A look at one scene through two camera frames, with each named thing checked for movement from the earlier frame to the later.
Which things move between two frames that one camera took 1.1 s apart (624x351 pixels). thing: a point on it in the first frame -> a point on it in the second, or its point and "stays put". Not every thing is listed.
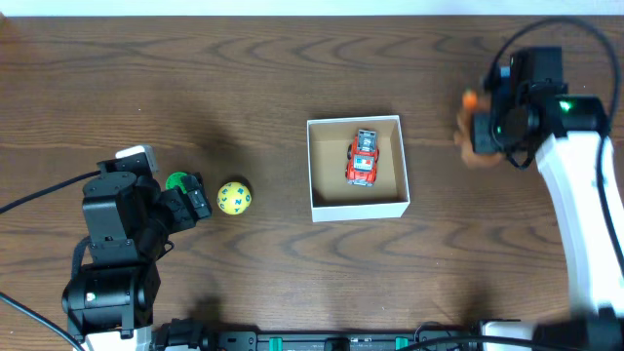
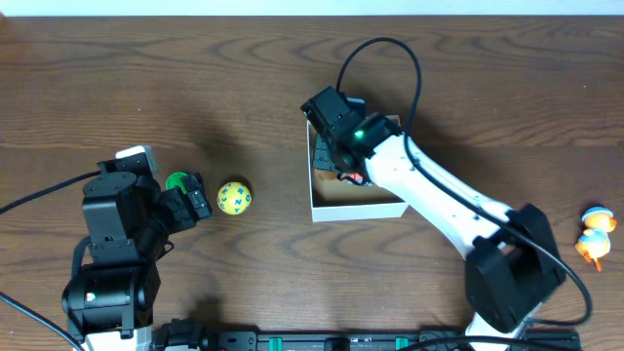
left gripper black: [182, 203] stays put
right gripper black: [483, 140] -> [320, 156]
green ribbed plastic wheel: [175, 179] stays put
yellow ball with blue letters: [234, 198] stays put
